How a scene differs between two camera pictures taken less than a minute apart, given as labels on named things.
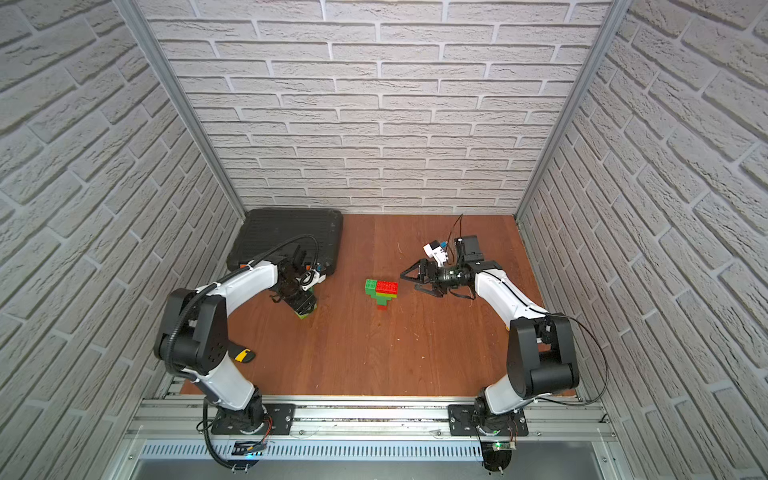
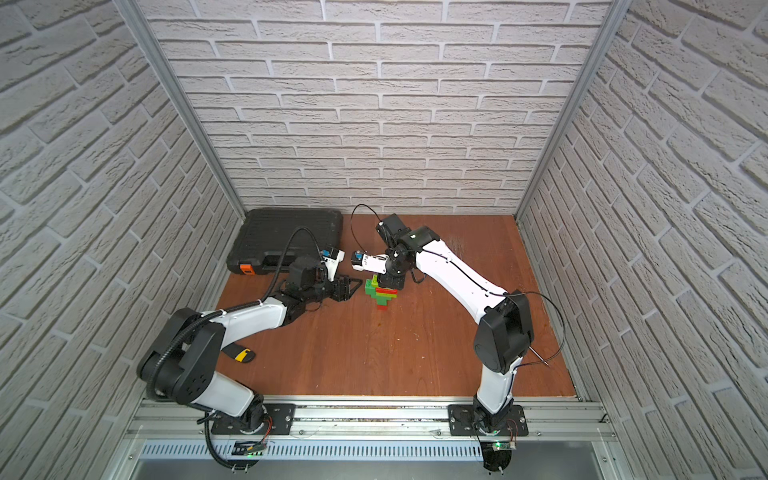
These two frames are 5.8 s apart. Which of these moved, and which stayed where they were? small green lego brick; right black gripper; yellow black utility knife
Moved: right black gripper
Stayed: small green lego brick; yellow black utility knife
